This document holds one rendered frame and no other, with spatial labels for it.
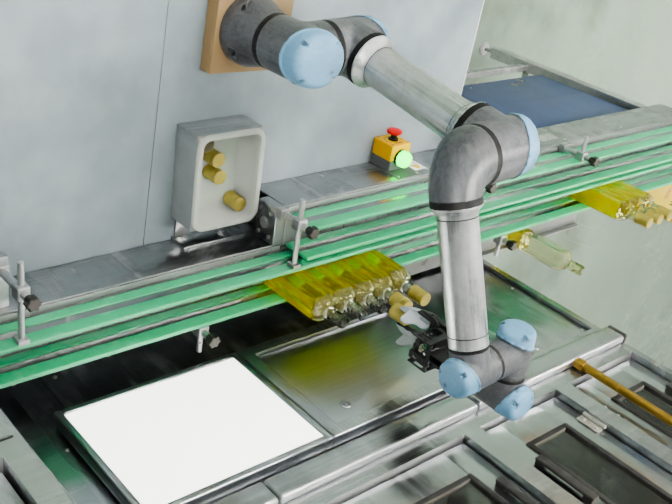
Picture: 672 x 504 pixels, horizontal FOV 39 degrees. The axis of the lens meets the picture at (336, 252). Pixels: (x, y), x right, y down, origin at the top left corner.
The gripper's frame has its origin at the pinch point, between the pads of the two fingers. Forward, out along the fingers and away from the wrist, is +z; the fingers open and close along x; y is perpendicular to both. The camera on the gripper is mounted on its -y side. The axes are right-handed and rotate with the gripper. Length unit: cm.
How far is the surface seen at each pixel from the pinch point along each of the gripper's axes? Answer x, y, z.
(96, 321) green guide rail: -5, 61, 24
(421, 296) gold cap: -0.3, -9.2, 4.1
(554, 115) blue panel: -9, -120, 54
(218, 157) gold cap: -27, 25, 39
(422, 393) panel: 12.5, 2.7, -11.0
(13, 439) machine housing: -25, 97, -20
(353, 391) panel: 12.8, 15.0, -2.1
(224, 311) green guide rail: 3.0, 30.2, 25.4
